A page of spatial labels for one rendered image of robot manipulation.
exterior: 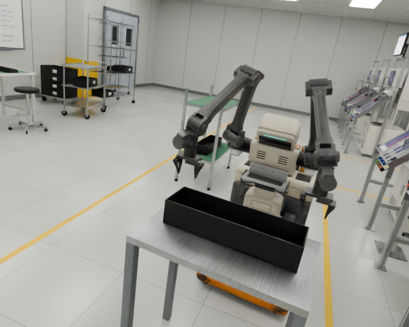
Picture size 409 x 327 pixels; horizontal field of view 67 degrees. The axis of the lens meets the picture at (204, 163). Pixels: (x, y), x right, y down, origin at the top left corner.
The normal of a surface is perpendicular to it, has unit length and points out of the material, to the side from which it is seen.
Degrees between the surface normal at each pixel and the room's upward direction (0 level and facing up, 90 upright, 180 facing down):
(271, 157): 98
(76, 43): 90
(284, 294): 0
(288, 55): 90
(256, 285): 0
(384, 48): 90
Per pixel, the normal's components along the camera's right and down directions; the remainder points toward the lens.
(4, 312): 0.15, -0.93
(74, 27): -0.33, 0.28
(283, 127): -0.17, -0.51
